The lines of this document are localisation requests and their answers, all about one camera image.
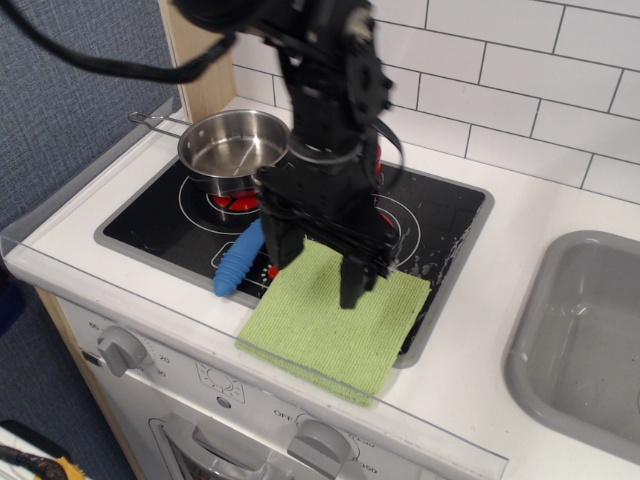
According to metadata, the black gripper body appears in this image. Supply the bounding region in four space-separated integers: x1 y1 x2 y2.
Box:
257 142 398 278

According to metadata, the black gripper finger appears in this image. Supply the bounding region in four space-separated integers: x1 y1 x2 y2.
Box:
261 213 304 270
340 255 378 309

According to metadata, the green napkin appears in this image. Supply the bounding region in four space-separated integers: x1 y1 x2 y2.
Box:
237 240 431 406

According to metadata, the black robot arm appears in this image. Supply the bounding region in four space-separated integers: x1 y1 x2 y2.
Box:
177 1 398 309

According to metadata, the red toy bell pepper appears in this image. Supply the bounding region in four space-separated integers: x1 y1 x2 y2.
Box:
373 144 382 191

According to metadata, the stainless steel saucepan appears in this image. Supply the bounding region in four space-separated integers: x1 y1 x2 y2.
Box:
128 109 290 198

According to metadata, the black toy stovetop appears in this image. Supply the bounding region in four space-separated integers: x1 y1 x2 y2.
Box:
95 160 494 368

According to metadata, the grey right oven knob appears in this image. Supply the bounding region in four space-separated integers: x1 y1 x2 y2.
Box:
287 420 352 479

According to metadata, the grey oven knob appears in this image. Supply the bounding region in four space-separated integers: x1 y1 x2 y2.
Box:
287 420 352 479
97 326 147 377

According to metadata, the grey left oven knob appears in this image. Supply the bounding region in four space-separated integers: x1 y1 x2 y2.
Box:
97 326 147 377

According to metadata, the white toy oven front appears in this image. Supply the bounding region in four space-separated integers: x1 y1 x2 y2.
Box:
52 297 481 480

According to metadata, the grey plastic sink basin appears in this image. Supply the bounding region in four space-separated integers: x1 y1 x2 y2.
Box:
505 231 639 463

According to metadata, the yellow object at corner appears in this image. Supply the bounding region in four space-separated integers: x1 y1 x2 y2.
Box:
43 457 87 480

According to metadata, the blue handled metal spoon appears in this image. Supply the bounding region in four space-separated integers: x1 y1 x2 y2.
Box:
213 218 265 297

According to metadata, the wooden side post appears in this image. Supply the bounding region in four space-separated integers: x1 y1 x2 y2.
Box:
158 0 236 122

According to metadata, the black sleeved cable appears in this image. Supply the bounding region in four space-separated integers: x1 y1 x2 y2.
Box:
0 0 237 85

